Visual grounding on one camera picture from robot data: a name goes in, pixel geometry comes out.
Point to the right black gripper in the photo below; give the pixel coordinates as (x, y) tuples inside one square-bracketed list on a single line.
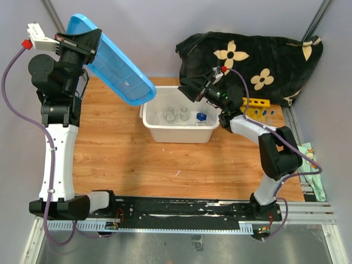
[(190, 89)]

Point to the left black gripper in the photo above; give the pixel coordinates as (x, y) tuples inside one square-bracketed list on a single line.
[(85, 43)]

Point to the small glass beaker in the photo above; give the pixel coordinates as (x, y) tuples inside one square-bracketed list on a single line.
[(184, 114)]

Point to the blue plastic lid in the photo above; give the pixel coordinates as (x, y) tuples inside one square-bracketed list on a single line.
[(120, 74)]

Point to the white plastic bin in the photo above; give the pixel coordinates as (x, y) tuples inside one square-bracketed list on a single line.
[(151, 114)]

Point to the glass conical flask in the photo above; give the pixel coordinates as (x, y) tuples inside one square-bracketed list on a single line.
[(170, 115)]

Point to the yellow test tube rack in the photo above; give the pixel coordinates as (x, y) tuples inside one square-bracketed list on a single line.
[(255, 104)]

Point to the clear plastic tube rack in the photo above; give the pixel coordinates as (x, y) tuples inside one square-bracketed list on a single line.
[(266, 119)]

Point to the metal crucible tongs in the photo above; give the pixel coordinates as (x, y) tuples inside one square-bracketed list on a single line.
[(196, 124)]

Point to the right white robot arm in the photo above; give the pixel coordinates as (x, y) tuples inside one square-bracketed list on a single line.
[(279, 152)]

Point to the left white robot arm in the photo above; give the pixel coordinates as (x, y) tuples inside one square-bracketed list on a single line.
[(56, 82)]

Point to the black floral blanket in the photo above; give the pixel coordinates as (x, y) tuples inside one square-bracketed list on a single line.
[(267, 67)]

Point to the green cartoon cloth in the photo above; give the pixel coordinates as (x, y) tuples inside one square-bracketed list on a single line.
[(313, 180)]

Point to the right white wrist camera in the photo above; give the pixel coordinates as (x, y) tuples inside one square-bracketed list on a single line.
[(217, 73)]

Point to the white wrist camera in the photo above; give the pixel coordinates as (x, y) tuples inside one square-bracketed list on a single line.
[(217, 73), (39, 39)]

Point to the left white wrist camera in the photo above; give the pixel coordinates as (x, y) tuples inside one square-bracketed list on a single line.
[(39, 39)]

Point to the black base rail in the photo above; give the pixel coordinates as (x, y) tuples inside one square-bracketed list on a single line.
[(183, 214)]

